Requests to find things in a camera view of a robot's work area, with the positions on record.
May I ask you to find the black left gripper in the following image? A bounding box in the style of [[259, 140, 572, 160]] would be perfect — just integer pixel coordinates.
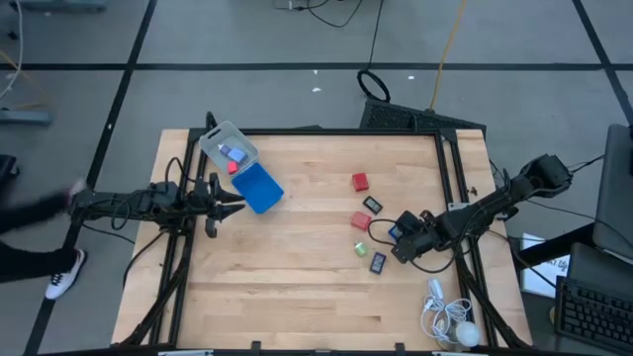
[[192, 173, 247, 239]]

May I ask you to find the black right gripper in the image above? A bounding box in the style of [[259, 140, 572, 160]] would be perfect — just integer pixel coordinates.
[[390, 210, 447, 265]]

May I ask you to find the navy digital thermometer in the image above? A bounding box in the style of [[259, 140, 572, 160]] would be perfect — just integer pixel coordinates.
[[369, 251, 388, 276]]

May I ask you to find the light blue wall charger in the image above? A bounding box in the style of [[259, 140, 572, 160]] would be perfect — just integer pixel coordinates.
[[217, 142, 248, 164]]

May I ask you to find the black digital thermometer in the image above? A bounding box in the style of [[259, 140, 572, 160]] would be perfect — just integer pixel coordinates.
[[362, 195, 385, 216]]

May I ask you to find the blue plastic bin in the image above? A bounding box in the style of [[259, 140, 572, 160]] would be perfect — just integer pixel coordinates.
[[230, 161, 286, 215]]

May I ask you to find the grey plastic bin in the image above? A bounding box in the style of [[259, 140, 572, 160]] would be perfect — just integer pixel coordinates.
[[198, 120, 260, 175]]

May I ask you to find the white light bulb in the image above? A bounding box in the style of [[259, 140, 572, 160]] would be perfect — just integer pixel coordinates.
[[453, 319, 482, 348]]

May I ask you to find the black mesh panel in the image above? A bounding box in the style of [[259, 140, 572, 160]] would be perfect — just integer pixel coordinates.
[[358, 97, 489, 134]]

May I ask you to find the white paper sheet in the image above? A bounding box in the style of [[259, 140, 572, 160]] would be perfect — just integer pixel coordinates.
[[521, 231, 573, 301]]

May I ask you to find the black desk bar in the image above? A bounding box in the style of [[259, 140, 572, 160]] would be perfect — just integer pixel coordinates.
[[511, 222, 597, 271]]

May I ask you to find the dark grey case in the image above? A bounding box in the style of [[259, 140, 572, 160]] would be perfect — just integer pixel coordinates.
[[566, 241, 633, 298]]

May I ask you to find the black keyboard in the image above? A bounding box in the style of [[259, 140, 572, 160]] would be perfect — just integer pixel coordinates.
[[553, 275, 633, 355]]

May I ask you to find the grey metal foot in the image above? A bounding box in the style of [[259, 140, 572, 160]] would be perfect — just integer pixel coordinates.
[[9, 0, 110, 14], [0, 108, 53, 128]]

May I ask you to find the black floor object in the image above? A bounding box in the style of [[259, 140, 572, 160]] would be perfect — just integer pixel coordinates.
[[0, 153, 21, 182]]

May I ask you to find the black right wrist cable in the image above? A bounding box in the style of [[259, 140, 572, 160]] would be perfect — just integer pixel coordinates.
[[366, 217, 457, 275]]

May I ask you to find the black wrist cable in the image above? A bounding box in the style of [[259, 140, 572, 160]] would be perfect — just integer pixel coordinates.
[[366, 217, 457, 275], [164, 156, 199, 197]]

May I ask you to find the white charging cable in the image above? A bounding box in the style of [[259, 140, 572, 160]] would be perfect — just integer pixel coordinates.
[[419, 277, 474, 345]]

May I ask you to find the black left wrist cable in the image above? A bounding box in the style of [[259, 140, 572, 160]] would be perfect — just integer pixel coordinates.
[[164, 156, 199, 197]]

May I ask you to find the black aluminium table frame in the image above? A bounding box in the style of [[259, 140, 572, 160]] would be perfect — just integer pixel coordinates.
[[116, 111, 526, 356]]

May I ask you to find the black coiled cable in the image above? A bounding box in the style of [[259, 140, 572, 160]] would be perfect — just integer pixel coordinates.
[[356, 0, 393, 104]]

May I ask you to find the yellow cable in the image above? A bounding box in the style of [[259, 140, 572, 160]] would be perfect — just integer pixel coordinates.
[[428, 0, 469, 111]]

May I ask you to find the black floor cable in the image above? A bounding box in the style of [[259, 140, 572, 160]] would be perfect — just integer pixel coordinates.
[[271, 0, 365, 29]]

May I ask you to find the orange floor cable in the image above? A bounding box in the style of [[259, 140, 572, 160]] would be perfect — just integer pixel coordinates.
[[0, 47, 49, 113]]

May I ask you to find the white floor cable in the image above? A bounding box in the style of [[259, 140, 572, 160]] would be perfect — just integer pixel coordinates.
[[0, 0, 26, 100]]

